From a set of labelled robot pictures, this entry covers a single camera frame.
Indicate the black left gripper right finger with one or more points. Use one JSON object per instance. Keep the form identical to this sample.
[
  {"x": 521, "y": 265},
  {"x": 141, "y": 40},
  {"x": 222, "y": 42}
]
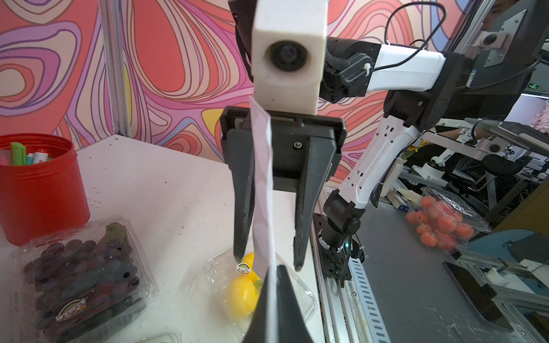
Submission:
[{"x": 291, "y": 326}]

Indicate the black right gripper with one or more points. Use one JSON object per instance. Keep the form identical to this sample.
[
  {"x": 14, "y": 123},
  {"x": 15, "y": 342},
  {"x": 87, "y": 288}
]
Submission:
[{"x": 307, "y": 150}]

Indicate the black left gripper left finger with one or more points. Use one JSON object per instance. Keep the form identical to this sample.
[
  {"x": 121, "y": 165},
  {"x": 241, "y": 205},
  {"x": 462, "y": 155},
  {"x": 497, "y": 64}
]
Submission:
[{"x": 262, "y": 326}]

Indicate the white sticker sheet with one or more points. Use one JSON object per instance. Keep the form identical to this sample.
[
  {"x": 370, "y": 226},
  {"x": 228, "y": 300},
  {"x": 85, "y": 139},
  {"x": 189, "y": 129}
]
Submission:
[{"x": 262, "y": 226}]

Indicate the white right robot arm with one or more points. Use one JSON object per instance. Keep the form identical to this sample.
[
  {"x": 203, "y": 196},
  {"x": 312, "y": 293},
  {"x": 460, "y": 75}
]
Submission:
[{"x": 419, "y": 86}]

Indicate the clamshell with yellow fruit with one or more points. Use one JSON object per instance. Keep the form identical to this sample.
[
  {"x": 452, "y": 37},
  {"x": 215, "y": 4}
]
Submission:
[{"x": 238, "y": 295}]

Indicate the clamshell of red fruit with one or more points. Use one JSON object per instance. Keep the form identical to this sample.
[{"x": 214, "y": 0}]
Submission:
[{"x": 444, "y": 220}]

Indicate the small clamshell dark grapes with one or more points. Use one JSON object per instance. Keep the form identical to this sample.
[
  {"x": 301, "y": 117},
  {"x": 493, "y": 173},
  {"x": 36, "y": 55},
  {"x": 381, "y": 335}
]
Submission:
[{"x": 85, "y": 284}]

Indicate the red plastic cup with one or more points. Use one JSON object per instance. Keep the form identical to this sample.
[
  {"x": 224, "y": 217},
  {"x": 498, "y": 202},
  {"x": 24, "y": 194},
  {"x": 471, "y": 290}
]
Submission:
[{"x": 42, "y": 199}]

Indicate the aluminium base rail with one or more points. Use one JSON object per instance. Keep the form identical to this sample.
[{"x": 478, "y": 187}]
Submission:
[{"x": 349, "y": 313}]

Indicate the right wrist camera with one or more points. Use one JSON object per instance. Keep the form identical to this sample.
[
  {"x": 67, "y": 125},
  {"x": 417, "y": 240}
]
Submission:
[{"x": 289, "y": 40}]

